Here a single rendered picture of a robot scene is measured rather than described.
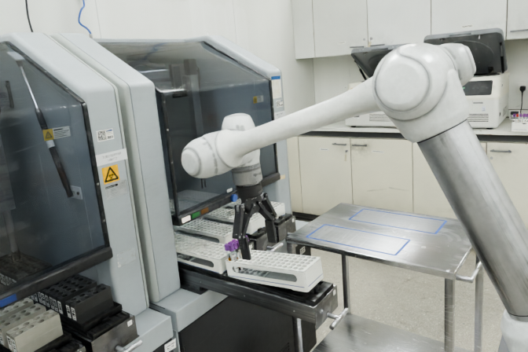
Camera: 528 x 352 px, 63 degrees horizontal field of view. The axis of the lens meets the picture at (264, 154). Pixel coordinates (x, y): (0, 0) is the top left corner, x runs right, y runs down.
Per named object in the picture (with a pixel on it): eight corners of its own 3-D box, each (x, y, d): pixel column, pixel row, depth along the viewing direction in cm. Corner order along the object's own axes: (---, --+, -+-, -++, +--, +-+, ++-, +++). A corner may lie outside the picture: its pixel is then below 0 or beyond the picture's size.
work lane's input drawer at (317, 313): (152, 276, 157) (148, 254, 155) (179, 261, 168) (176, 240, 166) (330, 336, 114) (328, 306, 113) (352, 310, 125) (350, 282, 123)
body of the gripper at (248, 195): (249, 187, 124) (254, 218, 125) (266, 179, 130) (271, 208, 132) (229, 187, 128) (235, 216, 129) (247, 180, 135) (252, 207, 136)
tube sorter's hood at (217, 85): (89, 207, 170) (62, 44, 158) (196, 170, 218) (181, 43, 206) (180, 227, 141) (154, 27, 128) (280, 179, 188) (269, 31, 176)
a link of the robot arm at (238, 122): (240, 162, 136) (214, 171, 125) (231, 113, 133) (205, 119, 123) (269, 159, 130) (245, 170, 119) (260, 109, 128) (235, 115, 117)
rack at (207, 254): (159, 259, 155) (157, 243, 154) (180, 248, 163) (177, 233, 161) (221, 277, 138) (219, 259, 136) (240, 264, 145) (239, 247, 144)
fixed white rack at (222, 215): (196, 226, 185) (195, 212, 184) (212, 218, 193) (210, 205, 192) (251, 237, 168) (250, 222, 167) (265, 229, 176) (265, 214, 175)
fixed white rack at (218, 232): (170, 239, 173) (168, 225, 172) (188, 230, 181) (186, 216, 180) (226, 252, 156) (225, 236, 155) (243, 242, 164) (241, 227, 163)
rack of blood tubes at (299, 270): (227, 279, 136) (224, 261, 135) (246, 265, 144) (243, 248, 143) (307, 292, 118) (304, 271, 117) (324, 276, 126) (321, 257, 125)
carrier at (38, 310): (46, 324, 116) (42, 304, 115) (50, 326, 115) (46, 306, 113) (1, 349, 107) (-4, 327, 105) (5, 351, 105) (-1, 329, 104)
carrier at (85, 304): (110, 303, 124) (107, 284, 123) (114, 305, 123) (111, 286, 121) (73, 324, 115) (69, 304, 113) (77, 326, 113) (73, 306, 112)
